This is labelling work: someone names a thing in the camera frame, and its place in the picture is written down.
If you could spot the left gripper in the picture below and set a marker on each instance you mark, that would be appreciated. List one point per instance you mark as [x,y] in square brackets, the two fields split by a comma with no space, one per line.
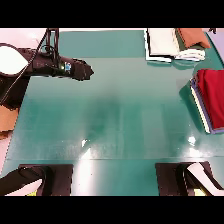
[78,69]

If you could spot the red T-shirt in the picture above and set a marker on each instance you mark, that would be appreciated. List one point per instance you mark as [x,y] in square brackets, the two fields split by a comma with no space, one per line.
[213,96]

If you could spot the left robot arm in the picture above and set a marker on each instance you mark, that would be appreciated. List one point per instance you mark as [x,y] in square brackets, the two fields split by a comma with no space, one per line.
[13,60]

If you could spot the light brown garment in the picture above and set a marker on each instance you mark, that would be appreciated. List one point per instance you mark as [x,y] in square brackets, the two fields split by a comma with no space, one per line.
[7,118]

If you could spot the large white folded garment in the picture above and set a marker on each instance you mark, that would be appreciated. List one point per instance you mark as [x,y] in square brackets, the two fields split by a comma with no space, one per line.
[162,41]

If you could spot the small white folded garment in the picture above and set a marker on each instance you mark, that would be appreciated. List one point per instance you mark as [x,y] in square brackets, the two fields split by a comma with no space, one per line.
[191,55]

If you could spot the rust brown folded garment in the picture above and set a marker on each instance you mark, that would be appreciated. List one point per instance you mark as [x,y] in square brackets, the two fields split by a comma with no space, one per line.
[193,36]

